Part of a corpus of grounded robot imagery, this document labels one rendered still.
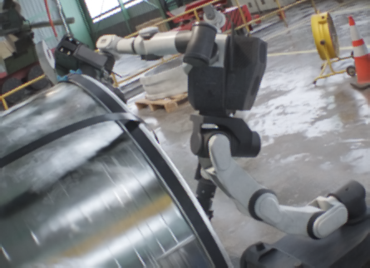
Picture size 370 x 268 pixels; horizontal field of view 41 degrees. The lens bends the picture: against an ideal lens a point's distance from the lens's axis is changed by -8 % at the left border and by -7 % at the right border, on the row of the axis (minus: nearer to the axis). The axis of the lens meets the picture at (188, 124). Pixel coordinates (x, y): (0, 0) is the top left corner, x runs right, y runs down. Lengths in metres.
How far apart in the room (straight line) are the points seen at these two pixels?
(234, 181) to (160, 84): 5.45
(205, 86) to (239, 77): 0.13
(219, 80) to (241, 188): 0.47
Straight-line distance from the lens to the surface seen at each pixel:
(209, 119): 2.07
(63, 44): 1.94
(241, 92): 2.02
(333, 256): 2.41
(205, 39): 1.90
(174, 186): 1.29
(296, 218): 2.38
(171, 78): 7.44
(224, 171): 2.11
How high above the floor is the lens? 1.48
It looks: 14 degrees down
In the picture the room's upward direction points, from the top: 22 degrees counter-clockwise
